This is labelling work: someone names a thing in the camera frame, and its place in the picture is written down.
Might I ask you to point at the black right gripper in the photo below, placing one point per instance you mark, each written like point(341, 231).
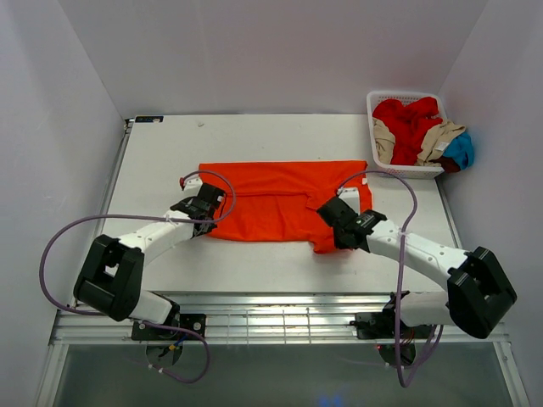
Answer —
point(337, 242)

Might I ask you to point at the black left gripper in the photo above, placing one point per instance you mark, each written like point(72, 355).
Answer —
point(214, 225)

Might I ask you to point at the orange t-shirt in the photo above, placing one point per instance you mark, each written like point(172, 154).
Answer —
point(277, 201)

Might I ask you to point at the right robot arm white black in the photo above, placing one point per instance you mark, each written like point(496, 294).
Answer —
point(474, 294)

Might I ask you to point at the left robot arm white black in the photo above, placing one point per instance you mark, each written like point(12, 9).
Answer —
point(111, 277)

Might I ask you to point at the white plastic laundry basket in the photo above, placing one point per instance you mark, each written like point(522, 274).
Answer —
point(411, 172)

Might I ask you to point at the blue label sticker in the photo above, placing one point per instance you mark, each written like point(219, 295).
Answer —
point(149, 119)

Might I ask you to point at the dark red t-shirt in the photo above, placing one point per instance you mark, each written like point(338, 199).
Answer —
point(448, 165)

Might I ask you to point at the red t-shirt in basket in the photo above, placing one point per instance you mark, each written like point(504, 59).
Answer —
point(413, 113)

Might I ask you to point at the beige t-shirt in basket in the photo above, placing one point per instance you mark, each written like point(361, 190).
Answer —
point(437, 140)

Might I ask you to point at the blue t-shirt in basket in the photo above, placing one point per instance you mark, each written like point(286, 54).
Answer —
point(461, 151)

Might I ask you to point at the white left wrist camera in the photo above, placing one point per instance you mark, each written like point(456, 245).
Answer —
point(190, 185)

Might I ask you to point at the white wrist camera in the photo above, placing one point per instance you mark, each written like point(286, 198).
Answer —
point(190, 185)
point(350, 196)

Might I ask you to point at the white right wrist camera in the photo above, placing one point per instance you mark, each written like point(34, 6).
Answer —
point(350, 196)

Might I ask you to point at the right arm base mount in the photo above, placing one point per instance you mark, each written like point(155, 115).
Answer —
point(377, 325)

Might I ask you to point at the aluminium frame rail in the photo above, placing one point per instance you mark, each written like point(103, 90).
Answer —
point(241, 320)

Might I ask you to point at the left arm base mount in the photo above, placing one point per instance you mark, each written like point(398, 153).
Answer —
point(192, 322)

